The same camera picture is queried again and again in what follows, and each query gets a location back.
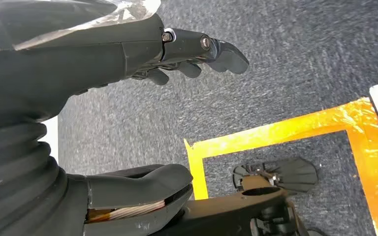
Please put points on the clear plastic film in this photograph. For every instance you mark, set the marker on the clear plastic film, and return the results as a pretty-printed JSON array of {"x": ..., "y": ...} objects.
[{"x": 133, "y": 9}]

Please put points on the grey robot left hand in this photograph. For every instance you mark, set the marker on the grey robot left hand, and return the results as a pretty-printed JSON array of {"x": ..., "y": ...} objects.
[{"x": 62, "y": 71}]

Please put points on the ribbed grey left arm sleeve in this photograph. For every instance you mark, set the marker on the ribbed grey left arm sleeve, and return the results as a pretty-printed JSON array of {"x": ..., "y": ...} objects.
[{"x": 13, "y": 182}]

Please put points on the yellow floor tape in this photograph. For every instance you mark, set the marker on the yellow floor tape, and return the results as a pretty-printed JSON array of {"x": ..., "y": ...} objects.
[{"x": 273, "y": 130}]

